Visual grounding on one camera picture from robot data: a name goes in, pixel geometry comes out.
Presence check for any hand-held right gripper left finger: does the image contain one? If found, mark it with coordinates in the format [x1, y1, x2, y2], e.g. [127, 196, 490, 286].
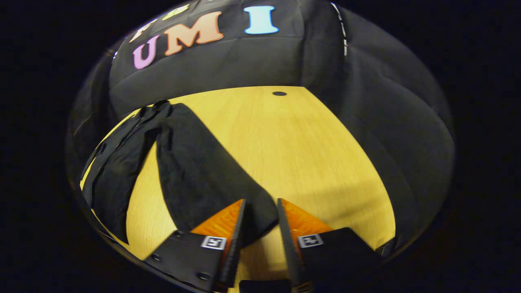
[143, 199, 247, 292]

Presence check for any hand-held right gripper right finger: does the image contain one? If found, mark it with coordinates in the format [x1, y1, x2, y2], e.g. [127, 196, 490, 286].
[278, 198, 395, 292]

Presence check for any black backdrop cloth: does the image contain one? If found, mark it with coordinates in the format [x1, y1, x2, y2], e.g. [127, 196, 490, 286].
[67, 0, 455, 251]

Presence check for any black button shirt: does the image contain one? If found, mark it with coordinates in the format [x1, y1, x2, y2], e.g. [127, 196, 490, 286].
[80, 100, 279, 249]

